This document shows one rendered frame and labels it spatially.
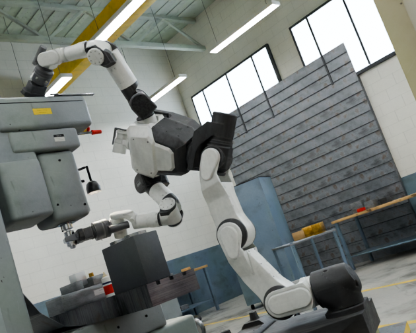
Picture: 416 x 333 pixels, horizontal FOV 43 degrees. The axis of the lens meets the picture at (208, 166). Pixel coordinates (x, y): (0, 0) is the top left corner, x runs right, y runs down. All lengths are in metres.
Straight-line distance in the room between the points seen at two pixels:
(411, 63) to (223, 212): 1.33
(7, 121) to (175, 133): 0.73
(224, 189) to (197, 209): 9.55
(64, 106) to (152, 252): 0.89
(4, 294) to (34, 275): 7.49
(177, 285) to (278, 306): 0.49
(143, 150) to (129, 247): 0.57
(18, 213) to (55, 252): 7.53
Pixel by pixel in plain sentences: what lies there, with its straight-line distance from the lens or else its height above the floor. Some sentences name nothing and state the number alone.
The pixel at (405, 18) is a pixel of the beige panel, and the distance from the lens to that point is 1.25.
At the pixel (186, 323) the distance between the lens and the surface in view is 2.57.
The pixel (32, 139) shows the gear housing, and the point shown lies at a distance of 2.45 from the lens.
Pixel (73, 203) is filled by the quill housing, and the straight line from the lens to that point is 2.45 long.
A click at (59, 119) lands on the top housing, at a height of 1.76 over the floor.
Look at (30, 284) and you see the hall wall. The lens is 9.54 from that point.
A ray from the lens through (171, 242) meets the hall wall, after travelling 11.20.
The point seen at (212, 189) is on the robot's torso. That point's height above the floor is 1.23.
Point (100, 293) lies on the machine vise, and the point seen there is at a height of 0.96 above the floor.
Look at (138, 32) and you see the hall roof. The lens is 12.29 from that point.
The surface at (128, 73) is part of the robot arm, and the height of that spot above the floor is 1.84.
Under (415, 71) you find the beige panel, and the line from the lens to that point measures 1.23.
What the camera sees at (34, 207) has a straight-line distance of 2.35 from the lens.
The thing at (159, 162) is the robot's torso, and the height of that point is 1.43.
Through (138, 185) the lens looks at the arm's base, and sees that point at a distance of 2.67.
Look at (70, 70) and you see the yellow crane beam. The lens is 9.66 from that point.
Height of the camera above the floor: 0.94
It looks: 10 degrees up
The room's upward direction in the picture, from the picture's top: 19 degrees counter-clockwise
